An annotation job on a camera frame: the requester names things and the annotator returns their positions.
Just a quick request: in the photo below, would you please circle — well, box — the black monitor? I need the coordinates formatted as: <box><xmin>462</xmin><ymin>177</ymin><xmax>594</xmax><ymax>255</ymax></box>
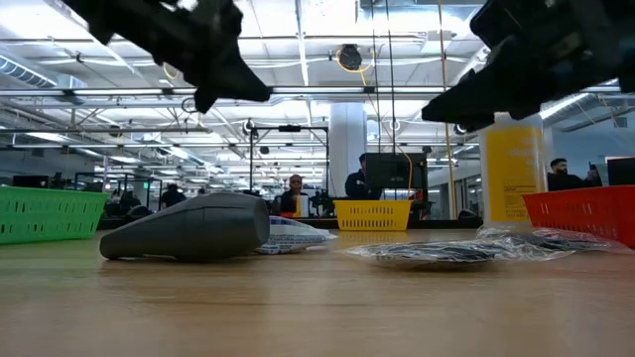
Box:
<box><xmin>605</xmin><ymin>157</ymin><xmax>635</xmax><ymax>187</ymax></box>
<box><xmin>365</xmin><ymin>152</ymin><xmax>429</xmax><ymax>190</ymax></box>

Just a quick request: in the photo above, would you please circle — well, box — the person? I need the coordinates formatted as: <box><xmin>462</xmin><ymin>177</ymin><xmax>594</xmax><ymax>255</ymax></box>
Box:
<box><xmin>546</xmin><ymin>157</ymin><xmax>604</xmax><ymax>192</ymax></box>
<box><xmin>344</xmin><ymin>152</ymin><xmax>383</xmax><ymax>201</ymax></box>
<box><xmin>159</xmin><ymin>182</ymin><xmax>189</xmax><ymax>209</ymax></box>
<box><xmin>277</xmin><ymin>173</ymin><xmax>312</xmax><ymax>219</ymax></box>

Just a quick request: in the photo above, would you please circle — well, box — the black frame stand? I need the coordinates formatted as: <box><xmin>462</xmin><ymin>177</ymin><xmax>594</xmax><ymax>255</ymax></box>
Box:
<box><xmin>247</xmin><ymin>124</ymin><xmax>331</xmax><ymax>199</ymax></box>

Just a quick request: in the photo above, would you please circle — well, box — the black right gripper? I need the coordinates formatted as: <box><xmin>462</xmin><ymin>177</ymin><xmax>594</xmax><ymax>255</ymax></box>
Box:
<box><xmin>421</xmin><ymin>0</ymin><xmax>635</xmax><ymax>133</ymax></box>

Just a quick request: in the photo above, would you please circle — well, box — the black sponge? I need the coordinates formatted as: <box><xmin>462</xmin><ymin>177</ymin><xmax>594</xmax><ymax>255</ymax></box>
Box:
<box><xmin>475</xmin><ymin>225</ymin><xmax>621</xmax><ymax>252</ymax></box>
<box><xmin>341</xmin><ymin>239</ymin><xmax>576</xmax><ymax>272</ymax></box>

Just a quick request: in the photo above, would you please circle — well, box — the black ceiling cable reel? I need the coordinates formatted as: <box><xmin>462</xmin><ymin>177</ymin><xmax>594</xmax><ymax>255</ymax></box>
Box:
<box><xmin>336</xmin><ymin>43</ymin><xmax>364</xmax><ymax>71</ymax></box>

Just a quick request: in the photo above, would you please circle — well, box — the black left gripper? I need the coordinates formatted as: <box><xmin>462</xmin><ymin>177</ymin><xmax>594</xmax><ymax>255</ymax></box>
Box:
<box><xmin>62</xmin><ymin>0</ymin><xmax>272</xmax><ymax>114</ymax></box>

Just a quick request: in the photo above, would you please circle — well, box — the green plastic basket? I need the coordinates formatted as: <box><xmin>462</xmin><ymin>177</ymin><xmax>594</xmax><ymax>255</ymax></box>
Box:
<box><xmin>0</xmin><ymin>184</ymin><xmax>110</xmax><ymax>246</ymax></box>

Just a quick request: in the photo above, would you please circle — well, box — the white toothpaste tube red cap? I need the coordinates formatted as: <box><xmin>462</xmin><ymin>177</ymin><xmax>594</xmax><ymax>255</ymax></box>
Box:
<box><xmin>255</xmin><ymin>215</ymin><xmax>338</xmax><ymax>256</ymax></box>

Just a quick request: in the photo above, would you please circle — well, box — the yellow plastic basket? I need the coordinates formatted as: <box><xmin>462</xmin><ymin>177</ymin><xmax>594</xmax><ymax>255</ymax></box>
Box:
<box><xmin>332</xmin><ymin>198</ymin><xmax>413</xmax><ymax>232</ymax></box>

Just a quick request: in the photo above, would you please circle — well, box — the red plastic basket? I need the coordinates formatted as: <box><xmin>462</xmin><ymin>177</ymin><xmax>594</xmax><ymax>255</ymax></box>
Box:
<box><xmin>521</xmin><ymin>184</ymin><xmax>635</xmax><ymax>250</ymax></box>

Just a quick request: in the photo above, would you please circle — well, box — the white wipes canister yellow label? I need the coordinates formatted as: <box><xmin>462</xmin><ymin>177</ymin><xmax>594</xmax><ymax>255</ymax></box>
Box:
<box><xmin>478</xmin><ymin>111</ymin><xmax>547</xmax><ymax>229</ymax></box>

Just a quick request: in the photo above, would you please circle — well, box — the grey travel bottle black label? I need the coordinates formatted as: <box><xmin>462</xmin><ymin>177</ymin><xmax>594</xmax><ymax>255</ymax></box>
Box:
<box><xmin>98</xmin><ymin>191</ymin><xmax>272</xmax><ymax>263</ymax></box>

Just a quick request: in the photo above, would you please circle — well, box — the white column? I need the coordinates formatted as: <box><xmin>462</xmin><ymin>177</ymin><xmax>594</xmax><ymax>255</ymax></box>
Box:
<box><xmin>328</xmin><ymin>102</ymin><xmax>367</xmax><ymax>197</ymax></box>

